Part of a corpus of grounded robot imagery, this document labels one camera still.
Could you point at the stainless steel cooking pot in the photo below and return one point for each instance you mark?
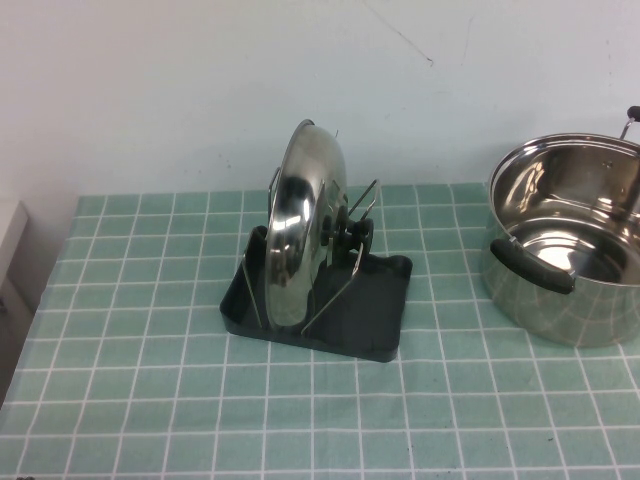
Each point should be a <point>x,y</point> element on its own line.
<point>540,320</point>

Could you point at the stainless steel pot lid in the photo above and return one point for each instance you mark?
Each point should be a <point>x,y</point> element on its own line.
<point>295,225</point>

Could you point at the green white checked tablecloth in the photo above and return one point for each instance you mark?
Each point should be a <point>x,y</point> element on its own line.
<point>425,410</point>

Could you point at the white box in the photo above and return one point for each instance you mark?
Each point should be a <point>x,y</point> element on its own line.
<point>15,250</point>

